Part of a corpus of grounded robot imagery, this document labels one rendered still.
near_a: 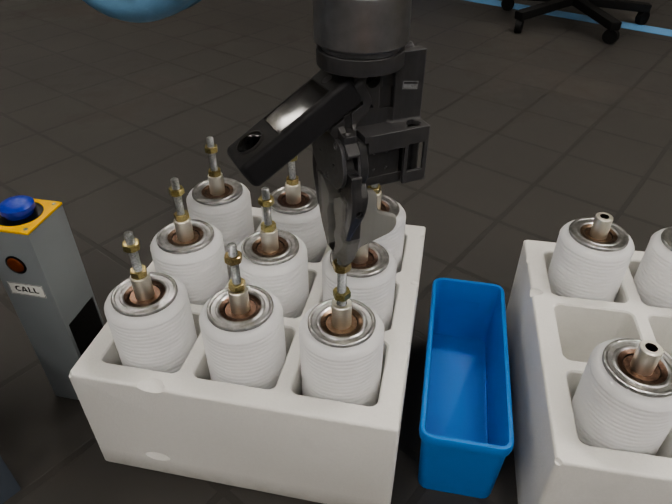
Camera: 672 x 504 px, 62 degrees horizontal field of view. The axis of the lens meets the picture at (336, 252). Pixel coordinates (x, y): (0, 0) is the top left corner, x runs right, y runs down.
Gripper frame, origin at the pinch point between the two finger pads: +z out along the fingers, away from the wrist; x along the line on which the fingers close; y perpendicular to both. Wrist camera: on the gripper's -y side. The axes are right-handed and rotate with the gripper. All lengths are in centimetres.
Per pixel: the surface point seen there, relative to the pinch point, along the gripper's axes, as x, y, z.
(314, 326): 0.3, -2.4, 9.8
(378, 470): -9.8, 1.2, 25.1
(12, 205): 26.1, -30.7, 2.2
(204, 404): 1.7, -15.5, 18.3
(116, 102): 140, -14, 35
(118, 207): 77, -21, 35
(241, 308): 5.5, -9.1, 9.1
